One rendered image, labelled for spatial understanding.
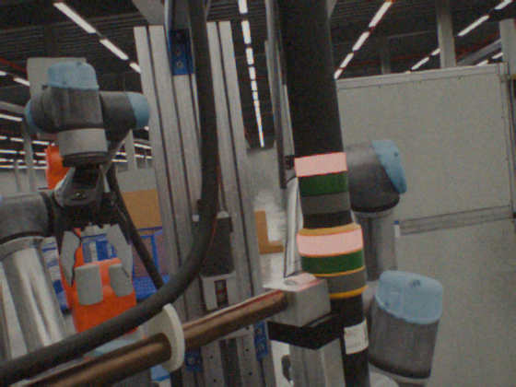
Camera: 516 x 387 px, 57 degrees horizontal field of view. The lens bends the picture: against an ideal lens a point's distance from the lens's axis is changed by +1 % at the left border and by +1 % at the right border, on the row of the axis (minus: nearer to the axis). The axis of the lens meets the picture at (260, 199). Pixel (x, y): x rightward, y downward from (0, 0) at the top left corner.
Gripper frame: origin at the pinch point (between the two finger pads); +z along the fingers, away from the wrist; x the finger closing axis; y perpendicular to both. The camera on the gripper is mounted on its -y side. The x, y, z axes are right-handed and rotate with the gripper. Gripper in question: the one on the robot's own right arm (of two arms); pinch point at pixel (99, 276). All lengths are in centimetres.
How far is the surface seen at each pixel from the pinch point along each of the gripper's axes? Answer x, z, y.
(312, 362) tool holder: -22, -2, -53
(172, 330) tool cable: -14, -7, -59
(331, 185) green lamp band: -25, -12, -52
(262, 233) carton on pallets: -156, 107, 867
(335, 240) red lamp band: -25, -9, -53
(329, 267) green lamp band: -24, -7, -52
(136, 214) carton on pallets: 73, 29, 765
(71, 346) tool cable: -10, -8, -61
